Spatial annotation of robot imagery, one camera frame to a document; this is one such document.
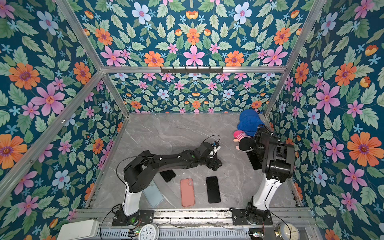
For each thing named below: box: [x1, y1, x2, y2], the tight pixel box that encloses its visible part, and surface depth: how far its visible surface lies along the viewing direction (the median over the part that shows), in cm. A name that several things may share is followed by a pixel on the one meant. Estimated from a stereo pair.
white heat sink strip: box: [95, 228, 251, 240], surface depth 72 cm
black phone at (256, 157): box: [246, 149, 265, 170], surface depth 89 cm
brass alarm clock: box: [274, 221, 301, 240], surface depth 67 cm
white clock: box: [138, 223, 160, 240], surface depth 68 cm
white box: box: [57, 219, 100, 240], surface depth 69 cm
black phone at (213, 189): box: [206, 176, 221, 204], surface depth 83 cm
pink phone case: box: [180, 178, 196, 208], surface depth 84 cm
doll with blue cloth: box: [233, 109, 265, 150], surface depth 113 cm
